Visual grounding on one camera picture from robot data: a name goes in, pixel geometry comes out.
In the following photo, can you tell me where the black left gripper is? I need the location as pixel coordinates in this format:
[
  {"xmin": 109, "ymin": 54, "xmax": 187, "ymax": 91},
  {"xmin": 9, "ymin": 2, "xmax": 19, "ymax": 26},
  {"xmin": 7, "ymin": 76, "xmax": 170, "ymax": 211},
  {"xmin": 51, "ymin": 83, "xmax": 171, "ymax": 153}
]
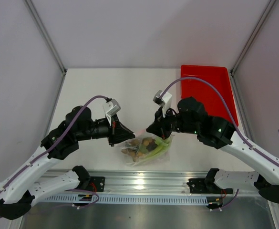
[{"xmin": 76, "ymin": 113, "xmax": 135, "ymax": 147}]

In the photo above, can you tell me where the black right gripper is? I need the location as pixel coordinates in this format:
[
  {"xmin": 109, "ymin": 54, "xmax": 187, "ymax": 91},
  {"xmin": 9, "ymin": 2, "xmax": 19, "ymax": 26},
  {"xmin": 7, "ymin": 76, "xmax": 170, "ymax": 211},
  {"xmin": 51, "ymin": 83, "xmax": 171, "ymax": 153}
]
[{"xmin": 147, "ymin": 104, "xmax": 199, "ymax": 140}]

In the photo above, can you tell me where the yellow longan fruit bunch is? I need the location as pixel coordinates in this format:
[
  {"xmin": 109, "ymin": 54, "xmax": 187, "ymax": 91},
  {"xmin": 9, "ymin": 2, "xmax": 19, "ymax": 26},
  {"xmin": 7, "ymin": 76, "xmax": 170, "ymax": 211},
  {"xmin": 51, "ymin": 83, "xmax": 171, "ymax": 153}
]
[{"xmin": 121, "ymin": 137, "xmax": 157, "ymax": 163}]

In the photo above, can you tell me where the green white celery stalk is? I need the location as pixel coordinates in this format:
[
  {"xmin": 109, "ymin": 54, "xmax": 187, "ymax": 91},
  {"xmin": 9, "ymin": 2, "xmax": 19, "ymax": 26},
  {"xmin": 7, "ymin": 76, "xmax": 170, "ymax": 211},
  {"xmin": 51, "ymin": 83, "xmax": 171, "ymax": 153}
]
[{"xmin": 134, "ymin": 137, "xmax": 172, "ymax": 165}]

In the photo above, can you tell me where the clear pink zip top bag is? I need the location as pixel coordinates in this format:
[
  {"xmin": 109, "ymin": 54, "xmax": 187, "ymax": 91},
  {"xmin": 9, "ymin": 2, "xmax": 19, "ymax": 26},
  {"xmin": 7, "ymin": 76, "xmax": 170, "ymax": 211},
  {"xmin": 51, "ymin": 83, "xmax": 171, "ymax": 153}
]
[{"xmin": 115, "ymin": 131, "xmax": 173, "ymax": 167}]

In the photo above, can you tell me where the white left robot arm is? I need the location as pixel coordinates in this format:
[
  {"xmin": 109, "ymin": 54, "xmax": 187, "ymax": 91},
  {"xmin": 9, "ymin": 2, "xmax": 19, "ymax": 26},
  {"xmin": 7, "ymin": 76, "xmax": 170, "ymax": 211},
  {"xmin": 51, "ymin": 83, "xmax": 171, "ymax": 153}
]
[{"xmin": 0, "ymin": 106, "xmax": 135, "ymax": 220}]

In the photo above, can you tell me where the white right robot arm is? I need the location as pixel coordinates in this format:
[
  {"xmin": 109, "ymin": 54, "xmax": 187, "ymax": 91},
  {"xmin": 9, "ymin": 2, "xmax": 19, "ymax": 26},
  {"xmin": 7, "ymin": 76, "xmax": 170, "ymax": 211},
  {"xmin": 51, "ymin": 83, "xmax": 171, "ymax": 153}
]
[{"xmin": 147, "ymin": 95, "xmax": 279, "ymax": 204}]

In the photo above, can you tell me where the red plastic tray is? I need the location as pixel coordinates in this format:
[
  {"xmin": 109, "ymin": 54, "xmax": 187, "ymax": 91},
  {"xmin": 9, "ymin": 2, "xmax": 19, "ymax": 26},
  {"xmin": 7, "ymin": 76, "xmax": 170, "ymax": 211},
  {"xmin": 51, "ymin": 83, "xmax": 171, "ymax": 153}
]
[{"xmin": 181, "ymin": 65, "xmax": 238, "ymax": 124}]

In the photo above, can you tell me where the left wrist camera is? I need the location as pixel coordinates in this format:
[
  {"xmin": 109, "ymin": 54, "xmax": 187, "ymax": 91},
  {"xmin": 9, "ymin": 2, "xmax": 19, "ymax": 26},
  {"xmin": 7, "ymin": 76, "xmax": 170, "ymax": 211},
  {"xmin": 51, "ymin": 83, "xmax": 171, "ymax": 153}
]
[{"xmin": 103, "ymin": 98, "xmax": 121, "ymax": 126}]

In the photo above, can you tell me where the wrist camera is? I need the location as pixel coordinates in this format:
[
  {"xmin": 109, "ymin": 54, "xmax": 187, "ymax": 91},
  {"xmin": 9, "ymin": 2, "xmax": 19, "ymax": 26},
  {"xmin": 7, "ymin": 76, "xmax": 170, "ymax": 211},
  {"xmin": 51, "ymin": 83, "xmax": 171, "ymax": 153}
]
[
  {"xmin": 103, "ymin": 98, "xmax": 121, "ymax": 126},
  {"xmin": 153, "ymin": 90, "xmax": 173, "ymax": 117}
]

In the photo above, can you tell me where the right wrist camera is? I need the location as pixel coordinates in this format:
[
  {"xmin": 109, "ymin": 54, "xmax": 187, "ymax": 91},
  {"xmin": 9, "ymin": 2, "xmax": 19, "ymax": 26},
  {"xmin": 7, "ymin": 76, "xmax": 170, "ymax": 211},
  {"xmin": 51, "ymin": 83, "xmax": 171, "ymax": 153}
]
[{"xmin": 153, "ymin": 90, "xmax": 173, "ymax": 117}]

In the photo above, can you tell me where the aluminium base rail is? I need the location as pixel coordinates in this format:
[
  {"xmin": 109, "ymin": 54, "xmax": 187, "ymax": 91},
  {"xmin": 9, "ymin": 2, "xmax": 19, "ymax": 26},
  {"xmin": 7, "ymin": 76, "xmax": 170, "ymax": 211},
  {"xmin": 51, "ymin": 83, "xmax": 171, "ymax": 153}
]
[{"xmin": 34, "ymin": 170, "xmax": 261, "ymax": 193}]

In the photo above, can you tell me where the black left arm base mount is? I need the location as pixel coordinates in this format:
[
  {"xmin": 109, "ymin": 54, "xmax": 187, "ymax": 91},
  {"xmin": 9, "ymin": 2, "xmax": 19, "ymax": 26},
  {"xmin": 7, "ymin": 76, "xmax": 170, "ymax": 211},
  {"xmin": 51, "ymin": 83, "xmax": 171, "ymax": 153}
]
[{"xmin": 84, "ymin": 177, "xmax": 105, "ymax": 192}]

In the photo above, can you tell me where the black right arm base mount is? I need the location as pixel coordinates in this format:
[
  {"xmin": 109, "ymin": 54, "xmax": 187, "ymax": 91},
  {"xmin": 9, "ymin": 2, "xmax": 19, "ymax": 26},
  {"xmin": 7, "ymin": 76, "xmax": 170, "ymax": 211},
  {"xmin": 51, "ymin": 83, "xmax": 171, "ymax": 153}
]
[{"xmin": 186, "ymin": 178, "xmax": 233, "ymax": 194}]

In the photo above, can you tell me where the slotted grey cable duct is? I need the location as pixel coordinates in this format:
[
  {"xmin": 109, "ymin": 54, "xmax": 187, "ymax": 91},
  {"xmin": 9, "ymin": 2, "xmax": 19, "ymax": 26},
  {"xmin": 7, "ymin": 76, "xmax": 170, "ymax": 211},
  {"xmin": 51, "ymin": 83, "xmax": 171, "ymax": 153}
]
[{"xmin": 42, "ymin": 192, "xmax": 221, "ymax": 206}]

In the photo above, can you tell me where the left aluminium frame post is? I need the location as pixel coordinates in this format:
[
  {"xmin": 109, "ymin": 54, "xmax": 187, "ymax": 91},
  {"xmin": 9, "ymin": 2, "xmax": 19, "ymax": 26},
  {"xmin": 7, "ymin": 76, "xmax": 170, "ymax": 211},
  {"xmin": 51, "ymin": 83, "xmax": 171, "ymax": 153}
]
[{"xmin": 23, "ymin": 0, "xmax": 67, "ymax": 75}]

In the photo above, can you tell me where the aluminium frame post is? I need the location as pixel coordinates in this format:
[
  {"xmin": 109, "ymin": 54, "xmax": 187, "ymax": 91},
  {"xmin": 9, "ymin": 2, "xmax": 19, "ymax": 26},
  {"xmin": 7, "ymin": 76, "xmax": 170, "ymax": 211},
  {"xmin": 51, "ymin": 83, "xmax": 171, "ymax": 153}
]
[
  {"xmin": 23, "ymin": 0, "xmax": 67, "ymax": 75},
  {"xmin": 230, "ymin": 0, "xmax": 279, "ymax": 77}
]

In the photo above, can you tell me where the right aluminium frame post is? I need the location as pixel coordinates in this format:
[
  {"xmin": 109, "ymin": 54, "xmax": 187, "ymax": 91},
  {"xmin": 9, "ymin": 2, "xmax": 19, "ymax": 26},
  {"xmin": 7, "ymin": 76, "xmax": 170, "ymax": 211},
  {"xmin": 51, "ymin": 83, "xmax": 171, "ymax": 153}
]
[{"xmin": 230, "ymin": 0, "xmax": 279, "ymax": 77}]

